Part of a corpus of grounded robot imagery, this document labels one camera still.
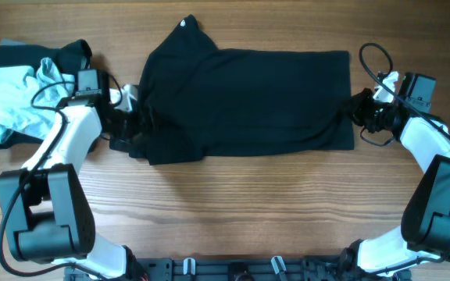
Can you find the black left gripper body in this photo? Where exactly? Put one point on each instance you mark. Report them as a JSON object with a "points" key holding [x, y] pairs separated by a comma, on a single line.
{"points": [[125, 125]]}

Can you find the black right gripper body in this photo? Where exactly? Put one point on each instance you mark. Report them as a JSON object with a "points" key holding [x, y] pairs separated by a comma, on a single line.
{"points": [[369, 113]]}

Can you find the black t-shirt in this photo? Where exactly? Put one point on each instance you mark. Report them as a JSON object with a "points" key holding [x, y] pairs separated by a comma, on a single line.
{"points": [[196, 100]]}

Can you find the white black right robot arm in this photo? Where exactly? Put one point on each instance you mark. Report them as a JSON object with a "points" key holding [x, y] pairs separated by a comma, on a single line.
{"points": [[424, 233]]}

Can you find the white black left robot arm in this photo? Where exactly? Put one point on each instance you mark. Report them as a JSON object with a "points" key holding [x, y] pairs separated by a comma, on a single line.
{"points": [[47, 223]]}

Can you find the folded black garment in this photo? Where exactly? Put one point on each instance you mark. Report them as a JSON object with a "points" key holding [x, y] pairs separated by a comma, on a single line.
{"points": [[69, 60]]}

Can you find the crumpled light grey garment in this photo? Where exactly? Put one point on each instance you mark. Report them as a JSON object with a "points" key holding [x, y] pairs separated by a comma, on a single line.
{"points": [[19, 85]]}

